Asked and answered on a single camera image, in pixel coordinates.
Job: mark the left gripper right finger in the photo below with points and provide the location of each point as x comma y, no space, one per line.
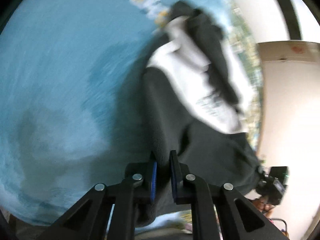
218,212

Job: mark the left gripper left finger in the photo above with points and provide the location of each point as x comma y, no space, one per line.
107,212

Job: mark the black and white fleece jacket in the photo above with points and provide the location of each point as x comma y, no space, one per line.
196,94

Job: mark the person right hand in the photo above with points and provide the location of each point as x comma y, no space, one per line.
262,205

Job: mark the teal floral bed blanket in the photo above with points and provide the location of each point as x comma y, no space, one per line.
71,99

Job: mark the red wall decoration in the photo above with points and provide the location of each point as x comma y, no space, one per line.
297,49

